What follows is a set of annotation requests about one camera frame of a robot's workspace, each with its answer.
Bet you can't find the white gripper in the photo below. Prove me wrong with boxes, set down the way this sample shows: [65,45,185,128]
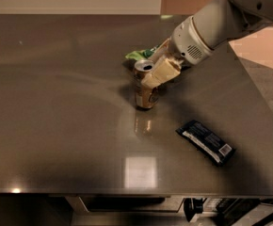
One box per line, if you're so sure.
[141,16,214,89]

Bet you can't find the drawer under table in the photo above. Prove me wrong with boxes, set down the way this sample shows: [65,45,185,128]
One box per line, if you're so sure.
[65,196,184,214]

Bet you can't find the orange soda can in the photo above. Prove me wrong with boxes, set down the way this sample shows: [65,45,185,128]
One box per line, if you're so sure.
[133,59,158,109]

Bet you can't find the dark clutter under table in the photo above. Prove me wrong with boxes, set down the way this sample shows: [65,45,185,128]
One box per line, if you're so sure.
[183,198,273,226]

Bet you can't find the green rice chip bag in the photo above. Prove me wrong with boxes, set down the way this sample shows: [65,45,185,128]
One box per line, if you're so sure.
[125,46,158,60]

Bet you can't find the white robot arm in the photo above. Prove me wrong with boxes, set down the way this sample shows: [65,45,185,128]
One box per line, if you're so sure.
[141,0,273,89]

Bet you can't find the dark blue snack packet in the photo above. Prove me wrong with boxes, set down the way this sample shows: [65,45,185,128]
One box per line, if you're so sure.
[176,120,235,166]

